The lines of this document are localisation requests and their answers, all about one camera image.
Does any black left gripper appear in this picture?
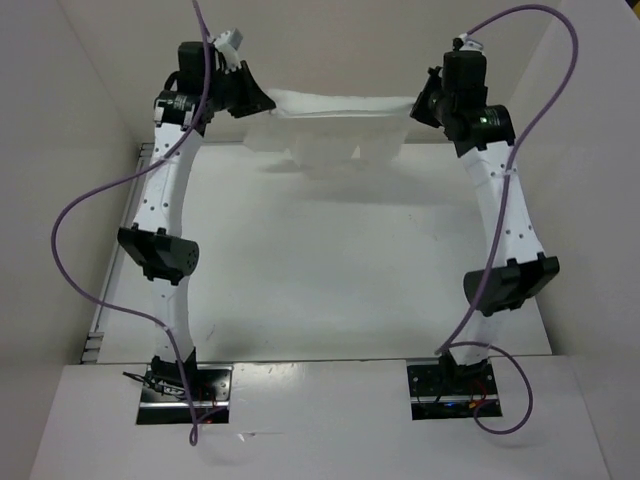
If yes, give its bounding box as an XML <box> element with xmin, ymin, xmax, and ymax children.
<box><xmin>204</xmin><ymin>60</ymin><xmax>273</xmax><ymax>119</ymax></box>

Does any white skirt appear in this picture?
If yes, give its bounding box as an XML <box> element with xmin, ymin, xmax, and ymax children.
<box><xmin>244</xmin><ymin>89</ymin><xmax>415</xmax><ymax>169</ymax></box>

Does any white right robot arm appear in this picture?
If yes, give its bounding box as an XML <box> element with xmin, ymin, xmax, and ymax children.
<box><xmin>411</xmin><ymin>67</ymin><xmax>560</xmax><ymax>393</ymax></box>

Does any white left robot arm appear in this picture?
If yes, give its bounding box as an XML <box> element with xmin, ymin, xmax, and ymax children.
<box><xmin>117</xmin><ymin>61</ymin><xmax>275</xmax><ymax>400</ymax></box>

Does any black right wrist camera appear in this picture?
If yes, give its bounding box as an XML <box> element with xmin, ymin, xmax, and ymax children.
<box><xmin>442</xmin><ymin>34</ymin><xmax>487</xmax><ymax>93</ymax></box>

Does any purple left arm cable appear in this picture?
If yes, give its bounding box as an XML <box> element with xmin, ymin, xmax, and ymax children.
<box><xmin>53</xmin><ymin>0</ymin><xmax>214</xmax><ymax>448</ymax></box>

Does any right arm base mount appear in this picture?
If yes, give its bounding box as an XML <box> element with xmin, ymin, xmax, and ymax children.
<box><xmin>406</xmin><ymin>358</ymin><xmax>502</xmax><ymax>421</ymax></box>

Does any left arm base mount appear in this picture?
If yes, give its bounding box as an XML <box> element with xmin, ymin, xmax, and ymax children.
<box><xmin>123</xmin><ymin>363</ymin><xmax>236</xmax><ymax>425</ymax></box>

